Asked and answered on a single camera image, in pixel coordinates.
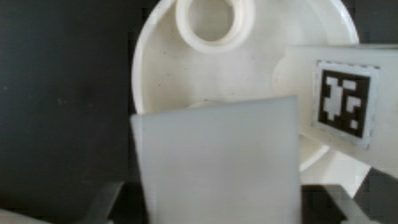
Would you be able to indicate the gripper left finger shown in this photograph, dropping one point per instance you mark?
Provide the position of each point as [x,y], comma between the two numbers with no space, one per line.
[104,204]

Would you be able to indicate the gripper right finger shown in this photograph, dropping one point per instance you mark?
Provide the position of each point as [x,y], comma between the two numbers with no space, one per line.
[329,207]

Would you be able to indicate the white stool leg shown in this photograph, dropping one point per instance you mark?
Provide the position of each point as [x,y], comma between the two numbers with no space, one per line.
[219,163]
[342,77]

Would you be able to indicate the white right barrier rail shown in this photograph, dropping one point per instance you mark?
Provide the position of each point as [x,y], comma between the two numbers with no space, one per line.
[335,169]

